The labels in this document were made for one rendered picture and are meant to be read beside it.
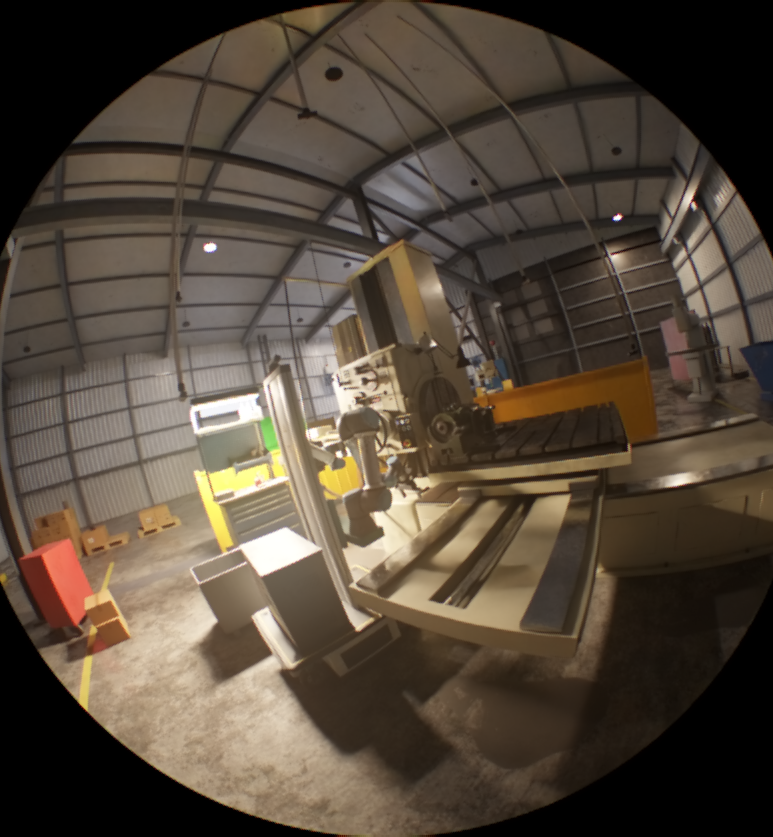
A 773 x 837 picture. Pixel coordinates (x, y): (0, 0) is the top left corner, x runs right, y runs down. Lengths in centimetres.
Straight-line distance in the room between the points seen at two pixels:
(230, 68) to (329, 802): 884
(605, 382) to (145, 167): 1046
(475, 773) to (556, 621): 82
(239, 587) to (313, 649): 99
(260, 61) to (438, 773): 875
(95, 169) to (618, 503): 1051
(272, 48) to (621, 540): 836
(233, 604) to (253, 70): 837
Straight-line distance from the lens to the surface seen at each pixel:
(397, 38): 737
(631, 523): 204
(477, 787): 146
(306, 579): 152
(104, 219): 556
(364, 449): 145
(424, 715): 165
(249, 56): 745
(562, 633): 95
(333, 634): 173
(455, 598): 114
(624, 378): 416
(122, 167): 929
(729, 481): 211
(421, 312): 288
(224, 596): 248
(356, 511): 153
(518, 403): 434
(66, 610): 393
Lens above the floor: 142
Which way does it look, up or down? 2 degrees down
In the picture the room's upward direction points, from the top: 15 degrees counter-clockwise
